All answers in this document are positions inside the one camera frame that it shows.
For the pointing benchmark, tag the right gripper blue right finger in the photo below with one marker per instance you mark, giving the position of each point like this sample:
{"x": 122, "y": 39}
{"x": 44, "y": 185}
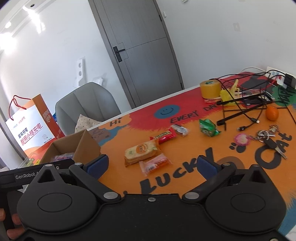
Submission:
{"x": 207, "y": 168}

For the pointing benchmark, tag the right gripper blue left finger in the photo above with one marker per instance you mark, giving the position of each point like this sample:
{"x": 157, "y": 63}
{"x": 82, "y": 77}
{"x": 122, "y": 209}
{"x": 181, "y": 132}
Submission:
{"x": 97, "y": 167}

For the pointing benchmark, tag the orange cracker packet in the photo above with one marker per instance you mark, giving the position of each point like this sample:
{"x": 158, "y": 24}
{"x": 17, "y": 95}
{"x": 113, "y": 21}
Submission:
{"x": 142, "y": 152}

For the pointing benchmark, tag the small clear candy bar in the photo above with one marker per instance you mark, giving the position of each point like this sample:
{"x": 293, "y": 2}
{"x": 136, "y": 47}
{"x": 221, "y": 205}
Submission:
{"x": 180, "y": 130}

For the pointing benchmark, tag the red candy bar packet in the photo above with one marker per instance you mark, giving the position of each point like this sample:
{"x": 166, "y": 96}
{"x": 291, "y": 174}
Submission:
{"x": 169, "y": 134}

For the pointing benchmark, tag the pink sausage snack packet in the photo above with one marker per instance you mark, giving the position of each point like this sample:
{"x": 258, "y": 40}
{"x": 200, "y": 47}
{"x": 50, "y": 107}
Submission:
{"x": 155, "y": 163}

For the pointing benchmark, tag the purple round snack packet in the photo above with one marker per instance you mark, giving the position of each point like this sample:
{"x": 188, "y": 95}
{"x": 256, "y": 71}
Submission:
{"x": 62, "y": 157}

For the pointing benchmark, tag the brown cardboard box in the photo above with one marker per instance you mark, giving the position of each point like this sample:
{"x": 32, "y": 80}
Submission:
{"x": 81, "y": 144}

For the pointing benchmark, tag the green candy packet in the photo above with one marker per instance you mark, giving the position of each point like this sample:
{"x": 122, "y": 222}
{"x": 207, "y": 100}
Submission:
{"x": 208, "y": 128}

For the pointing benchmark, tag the dotted beige cushion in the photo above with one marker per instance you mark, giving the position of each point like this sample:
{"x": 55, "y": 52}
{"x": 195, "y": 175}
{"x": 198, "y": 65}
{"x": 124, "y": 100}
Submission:
{"x": 84, "y": 123}

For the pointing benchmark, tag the clear plastic clamshell box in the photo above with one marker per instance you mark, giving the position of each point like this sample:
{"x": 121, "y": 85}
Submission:
{"x": 31, "y": 160}

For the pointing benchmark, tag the colourful cartoon table mat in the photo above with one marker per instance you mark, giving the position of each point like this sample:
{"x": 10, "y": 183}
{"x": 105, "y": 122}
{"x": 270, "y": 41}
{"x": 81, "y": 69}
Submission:
{"x": 185, "y": 109}

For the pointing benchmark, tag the key bunch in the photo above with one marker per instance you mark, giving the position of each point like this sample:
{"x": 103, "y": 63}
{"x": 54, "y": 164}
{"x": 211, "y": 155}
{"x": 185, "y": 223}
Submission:
{"x": 266, "y": 137}

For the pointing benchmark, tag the grey upholstered chair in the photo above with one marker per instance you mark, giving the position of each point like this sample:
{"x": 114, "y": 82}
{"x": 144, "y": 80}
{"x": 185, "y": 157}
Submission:
{"x": 90, "y": 100}

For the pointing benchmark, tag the orange white paper bag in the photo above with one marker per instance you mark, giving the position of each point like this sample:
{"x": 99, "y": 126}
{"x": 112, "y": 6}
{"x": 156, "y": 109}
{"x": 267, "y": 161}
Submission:
{"x": 33, "y": 126}

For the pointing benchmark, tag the yellow plastic clip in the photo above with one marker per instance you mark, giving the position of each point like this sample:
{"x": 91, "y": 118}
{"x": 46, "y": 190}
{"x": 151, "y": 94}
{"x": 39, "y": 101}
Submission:
{"x": 230, "y": 93}

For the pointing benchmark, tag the yellow tape roll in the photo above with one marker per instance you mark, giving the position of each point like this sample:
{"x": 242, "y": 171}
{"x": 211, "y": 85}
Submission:
{"x": 210, "y": 89}

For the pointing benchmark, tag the orange tangerine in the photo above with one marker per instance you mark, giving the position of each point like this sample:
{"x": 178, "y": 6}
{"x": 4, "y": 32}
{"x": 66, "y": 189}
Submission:
{"x": 272, "y": 113}

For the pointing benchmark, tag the white power strip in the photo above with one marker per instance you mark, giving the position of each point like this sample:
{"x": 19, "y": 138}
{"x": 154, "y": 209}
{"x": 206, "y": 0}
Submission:
{"x": 277, "y": 75}

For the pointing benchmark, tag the black charger plug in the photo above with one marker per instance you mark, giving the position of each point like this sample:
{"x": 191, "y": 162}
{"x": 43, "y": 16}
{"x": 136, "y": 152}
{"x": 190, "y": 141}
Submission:
{"x": 290, "y": 81}

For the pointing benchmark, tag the grey door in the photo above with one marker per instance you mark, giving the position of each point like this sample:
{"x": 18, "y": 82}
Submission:
{"x": 140, "y": 49}

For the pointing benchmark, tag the pink round keychain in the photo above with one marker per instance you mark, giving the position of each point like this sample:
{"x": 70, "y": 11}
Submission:
{"x": 242, "y": 139}

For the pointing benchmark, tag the white wall bracket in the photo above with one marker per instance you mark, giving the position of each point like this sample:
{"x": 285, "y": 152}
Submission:
{"x": 80, "y": 76}

